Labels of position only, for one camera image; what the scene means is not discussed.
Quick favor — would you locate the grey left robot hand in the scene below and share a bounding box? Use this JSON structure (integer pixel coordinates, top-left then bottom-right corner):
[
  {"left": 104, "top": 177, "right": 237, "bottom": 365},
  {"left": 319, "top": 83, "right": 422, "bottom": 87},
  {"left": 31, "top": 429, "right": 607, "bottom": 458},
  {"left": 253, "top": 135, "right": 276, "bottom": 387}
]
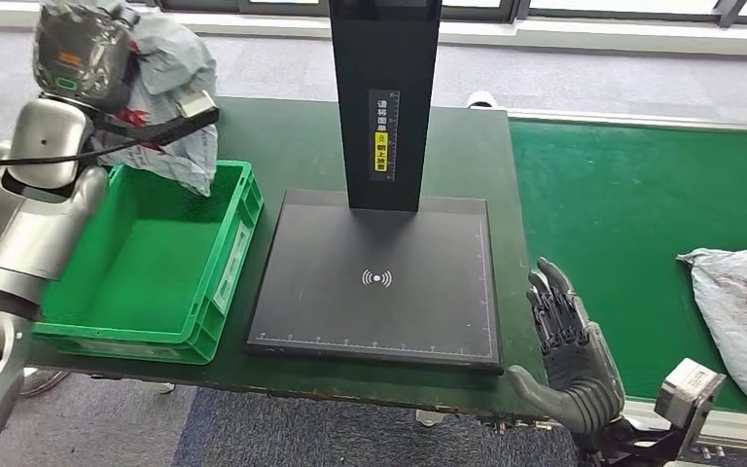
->
[{"left": 33, "top": 0, "right": 141, "bottom": 115}]

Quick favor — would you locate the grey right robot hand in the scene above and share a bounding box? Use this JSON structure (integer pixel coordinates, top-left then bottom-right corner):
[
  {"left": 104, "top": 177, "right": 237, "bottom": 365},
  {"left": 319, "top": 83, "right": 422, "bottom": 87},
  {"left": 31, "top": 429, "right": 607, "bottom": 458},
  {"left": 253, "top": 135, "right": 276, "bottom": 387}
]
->
[{"left": 507, "top": 257, "right": 627, "bottom": 435}]

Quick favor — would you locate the white parcel black red print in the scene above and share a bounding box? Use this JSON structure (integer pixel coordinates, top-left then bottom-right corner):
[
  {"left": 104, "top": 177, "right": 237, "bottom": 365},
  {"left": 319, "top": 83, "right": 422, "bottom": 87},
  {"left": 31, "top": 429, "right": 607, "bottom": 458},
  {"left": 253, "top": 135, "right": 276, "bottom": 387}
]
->
[{"left": 89, "top": 9, "right": 222, "bottom": 198}]

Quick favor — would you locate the grey parcel dotted red print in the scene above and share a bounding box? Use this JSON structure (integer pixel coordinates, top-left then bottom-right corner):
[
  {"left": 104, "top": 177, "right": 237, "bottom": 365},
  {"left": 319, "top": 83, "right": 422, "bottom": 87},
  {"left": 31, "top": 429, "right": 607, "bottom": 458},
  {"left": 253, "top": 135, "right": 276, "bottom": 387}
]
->
[{"left": 676, "top": 246, "right": 747, "bottom": 427}]

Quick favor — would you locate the green conveyor belt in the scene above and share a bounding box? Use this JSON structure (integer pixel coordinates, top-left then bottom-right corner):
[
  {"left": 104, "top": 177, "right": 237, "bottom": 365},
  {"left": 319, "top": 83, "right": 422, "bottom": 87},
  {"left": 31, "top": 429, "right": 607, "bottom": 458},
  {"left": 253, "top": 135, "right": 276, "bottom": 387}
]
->
[{"left": 509, "top": 119, "right": 747, "bottom": 413}]

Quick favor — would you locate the black inbound scanner machine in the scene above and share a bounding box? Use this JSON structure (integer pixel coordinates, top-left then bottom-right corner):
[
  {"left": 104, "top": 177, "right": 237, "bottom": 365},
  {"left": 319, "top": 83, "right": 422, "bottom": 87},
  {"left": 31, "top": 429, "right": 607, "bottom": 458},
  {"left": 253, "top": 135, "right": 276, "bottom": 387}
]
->
[{"left": 243, "top": 0, "right": 504, "bottom": 374}]

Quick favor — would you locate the dark green table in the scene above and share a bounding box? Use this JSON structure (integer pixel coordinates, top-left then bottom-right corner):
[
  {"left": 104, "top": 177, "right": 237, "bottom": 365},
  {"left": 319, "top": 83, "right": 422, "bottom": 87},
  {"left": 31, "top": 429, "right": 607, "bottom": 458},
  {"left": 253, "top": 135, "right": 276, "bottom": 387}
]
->
[{"left": 21, "top": 96, "right": 551, "bottom": 420}]

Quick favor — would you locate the green plastic crate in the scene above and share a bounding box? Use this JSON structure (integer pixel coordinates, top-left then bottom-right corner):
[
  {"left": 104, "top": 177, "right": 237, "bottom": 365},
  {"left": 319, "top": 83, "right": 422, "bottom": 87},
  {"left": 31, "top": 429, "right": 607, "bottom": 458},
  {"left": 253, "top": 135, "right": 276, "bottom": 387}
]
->
[{"left": 31, "top": 160, "right": 266, "bottom": 366}]

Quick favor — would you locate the black yellow label sticker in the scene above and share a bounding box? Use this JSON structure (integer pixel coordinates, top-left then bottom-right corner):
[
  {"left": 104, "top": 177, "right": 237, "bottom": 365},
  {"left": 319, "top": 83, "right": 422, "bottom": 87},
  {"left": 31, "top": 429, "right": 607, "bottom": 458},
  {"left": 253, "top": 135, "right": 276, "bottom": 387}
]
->
[{"left": 368, "top": 89, "right": 402, "bottom": 183}]

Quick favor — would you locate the chrome table foot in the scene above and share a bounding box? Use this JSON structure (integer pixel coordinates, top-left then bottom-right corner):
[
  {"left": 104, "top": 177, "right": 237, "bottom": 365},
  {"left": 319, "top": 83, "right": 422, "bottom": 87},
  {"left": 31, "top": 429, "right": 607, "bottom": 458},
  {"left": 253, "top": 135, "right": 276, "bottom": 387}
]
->
[{"left": 18, "top": 368, "right": 71, "bottom": 398}]

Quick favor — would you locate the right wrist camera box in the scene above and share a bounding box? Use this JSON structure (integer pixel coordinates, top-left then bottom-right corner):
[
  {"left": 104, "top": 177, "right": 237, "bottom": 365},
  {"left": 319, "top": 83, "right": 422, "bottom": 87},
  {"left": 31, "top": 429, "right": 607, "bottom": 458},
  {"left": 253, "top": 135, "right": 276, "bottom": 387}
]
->
[{"left": 630, "top": 358, "right": 728, "bottom": 459}]

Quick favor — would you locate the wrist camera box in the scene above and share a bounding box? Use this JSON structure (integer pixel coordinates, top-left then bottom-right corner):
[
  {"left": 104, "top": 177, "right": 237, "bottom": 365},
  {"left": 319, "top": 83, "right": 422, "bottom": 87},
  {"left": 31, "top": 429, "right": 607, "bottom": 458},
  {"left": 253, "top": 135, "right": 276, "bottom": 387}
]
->
[
  {"left": 92, "top": 90, "right": 222, "bottom": 148},
  {"left": 630, "top": 358, "right": 728, "bottom": 459}
]

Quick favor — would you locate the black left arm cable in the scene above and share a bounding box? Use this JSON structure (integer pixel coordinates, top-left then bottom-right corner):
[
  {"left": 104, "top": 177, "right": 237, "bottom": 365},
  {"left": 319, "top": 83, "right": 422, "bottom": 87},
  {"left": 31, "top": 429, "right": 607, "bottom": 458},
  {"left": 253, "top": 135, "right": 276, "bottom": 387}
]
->
[{"left": 0, "top": 136, "right": 146, "bottom": 174}]

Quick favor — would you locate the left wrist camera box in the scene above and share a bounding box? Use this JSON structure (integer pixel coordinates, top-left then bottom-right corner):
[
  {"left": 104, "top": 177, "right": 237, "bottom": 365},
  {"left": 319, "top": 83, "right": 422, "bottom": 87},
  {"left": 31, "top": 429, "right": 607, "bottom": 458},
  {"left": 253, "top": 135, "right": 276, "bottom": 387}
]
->
[{"left": 92, "top": 90, "right": 222, "bottom": 148}]

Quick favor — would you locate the dark window frame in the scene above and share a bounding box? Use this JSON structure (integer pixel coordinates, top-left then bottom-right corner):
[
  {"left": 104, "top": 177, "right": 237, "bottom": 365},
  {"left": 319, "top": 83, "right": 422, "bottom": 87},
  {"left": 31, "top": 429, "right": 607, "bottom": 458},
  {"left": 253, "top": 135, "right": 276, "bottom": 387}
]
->
[{"left": 154, "top": 0, "right": 747, "bottom": 30}]

